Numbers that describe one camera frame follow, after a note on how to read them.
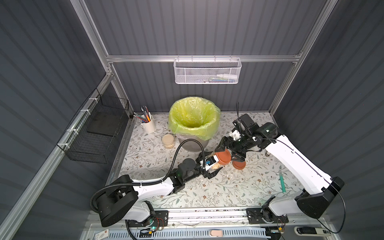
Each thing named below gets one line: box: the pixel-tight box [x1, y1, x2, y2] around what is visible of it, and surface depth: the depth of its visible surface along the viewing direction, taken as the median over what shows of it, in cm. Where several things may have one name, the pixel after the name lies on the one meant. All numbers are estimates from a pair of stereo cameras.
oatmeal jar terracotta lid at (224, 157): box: [214, 149, 232, 166], surface depth 68 cm
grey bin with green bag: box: [168, 96, 221, 152], surface depth 90 cm
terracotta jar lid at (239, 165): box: [232, 161, 246, 170], surface depth 93 cm
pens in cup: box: [133, 105, 152, 123], surface depth 107 cm
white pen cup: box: [140, 116, 156, 134], surface depth 107 cm
